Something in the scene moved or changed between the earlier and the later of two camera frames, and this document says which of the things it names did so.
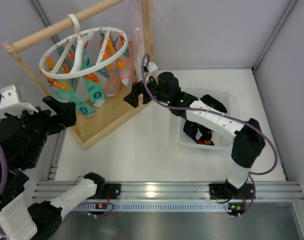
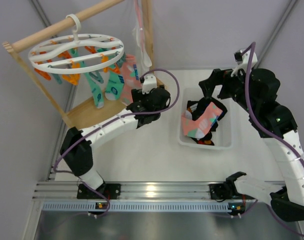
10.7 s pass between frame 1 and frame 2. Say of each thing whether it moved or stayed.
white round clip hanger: moved
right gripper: moved
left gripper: moved
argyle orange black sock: stayed
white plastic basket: stayed
